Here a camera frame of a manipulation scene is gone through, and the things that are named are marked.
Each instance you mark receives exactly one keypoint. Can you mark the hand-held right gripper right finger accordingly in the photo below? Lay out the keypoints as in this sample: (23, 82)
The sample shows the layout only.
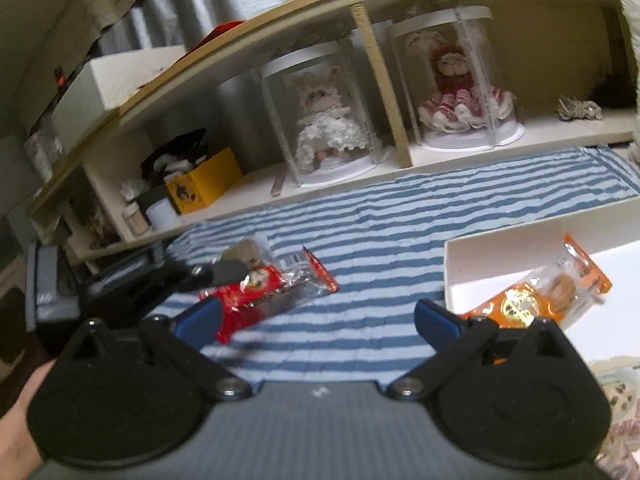
(437, 322)

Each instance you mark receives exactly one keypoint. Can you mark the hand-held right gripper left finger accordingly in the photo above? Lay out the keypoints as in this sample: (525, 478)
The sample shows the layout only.
(200, 317)

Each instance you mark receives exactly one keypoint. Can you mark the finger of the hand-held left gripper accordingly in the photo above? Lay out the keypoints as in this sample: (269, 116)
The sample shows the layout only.
(227, 269)

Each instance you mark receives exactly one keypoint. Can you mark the clear packet with brown cake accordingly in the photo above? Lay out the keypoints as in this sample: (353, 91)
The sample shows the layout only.
(247, 255)

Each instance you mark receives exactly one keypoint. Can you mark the red snack packet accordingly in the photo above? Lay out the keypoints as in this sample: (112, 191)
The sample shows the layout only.
(240, 305)

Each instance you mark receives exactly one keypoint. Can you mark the orange snack packet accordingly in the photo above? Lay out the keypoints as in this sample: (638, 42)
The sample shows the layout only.
(540, 295)

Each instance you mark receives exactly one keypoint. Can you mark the white shallow box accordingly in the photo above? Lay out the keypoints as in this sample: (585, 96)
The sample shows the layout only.
(620, 320)

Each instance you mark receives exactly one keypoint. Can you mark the pink patterned snack packet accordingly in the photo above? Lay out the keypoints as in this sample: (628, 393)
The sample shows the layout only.
(622, 430)

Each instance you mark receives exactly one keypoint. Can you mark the person's left forearm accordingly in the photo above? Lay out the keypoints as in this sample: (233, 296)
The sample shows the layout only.
(17, 410)

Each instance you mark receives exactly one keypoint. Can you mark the white round jar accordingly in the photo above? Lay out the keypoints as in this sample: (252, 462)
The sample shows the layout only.
(161, 214)

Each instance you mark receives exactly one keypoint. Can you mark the yellow cardboard box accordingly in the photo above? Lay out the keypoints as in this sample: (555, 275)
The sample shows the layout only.
(207, 185)

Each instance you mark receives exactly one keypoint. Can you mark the small brown stick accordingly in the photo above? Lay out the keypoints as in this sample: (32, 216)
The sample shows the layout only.
(277, 185)

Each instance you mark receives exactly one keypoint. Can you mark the blue white striped blanket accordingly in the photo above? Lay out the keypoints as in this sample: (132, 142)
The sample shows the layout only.
(380, 240)

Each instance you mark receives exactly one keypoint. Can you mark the small beige jar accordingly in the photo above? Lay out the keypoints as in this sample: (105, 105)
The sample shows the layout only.
(135, 219)

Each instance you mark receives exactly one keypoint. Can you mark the crumpled white tissue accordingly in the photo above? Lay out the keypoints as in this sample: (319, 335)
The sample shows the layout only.
(132, 187)

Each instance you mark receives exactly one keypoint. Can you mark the black bag with paper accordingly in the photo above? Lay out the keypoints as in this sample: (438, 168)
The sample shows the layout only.
(175, 147)

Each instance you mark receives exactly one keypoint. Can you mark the doll in white dress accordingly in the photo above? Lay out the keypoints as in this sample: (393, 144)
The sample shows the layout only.
(325, 125)

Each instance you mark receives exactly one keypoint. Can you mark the red-dress doll in case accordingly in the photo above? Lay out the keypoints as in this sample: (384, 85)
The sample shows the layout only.
(465, 142)

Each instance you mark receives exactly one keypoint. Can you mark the white cardboard box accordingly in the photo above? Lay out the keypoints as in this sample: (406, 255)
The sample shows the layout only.
(125, 80)

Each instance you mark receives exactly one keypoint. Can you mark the wooden shelf unit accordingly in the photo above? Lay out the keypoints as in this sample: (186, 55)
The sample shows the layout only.
(550, 135)

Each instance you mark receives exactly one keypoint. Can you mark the white-dress doll in case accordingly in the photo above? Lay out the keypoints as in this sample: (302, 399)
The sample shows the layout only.
(300, 60)

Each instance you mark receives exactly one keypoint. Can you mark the doll in red dress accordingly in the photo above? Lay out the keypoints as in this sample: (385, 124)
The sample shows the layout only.
(455, 95)

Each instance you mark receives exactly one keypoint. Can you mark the red cloth item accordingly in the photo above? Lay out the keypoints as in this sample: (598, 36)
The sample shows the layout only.
(220, 32)

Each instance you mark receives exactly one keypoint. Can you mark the small silvery ornament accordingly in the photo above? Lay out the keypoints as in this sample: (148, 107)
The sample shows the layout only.
(577, 108)

